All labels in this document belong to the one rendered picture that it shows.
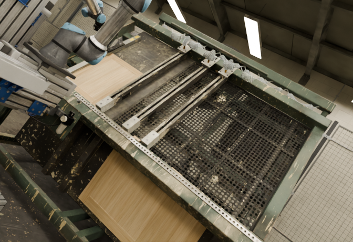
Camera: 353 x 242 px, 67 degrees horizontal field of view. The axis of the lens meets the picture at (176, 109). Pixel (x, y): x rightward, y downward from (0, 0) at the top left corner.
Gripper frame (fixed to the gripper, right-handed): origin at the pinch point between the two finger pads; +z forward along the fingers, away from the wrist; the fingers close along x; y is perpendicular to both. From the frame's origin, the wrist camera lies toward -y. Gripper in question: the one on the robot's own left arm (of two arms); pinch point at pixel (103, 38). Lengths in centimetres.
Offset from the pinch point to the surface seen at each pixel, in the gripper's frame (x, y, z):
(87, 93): 61, -19, 10
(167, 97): 42, -81, 5
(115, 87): 44, -36, 10
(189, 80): 13, -91, 5
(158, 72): 14, -61, 7
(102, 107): 73, -40, 6
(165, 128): 72, -90, 5
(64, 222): 144, -49, 47
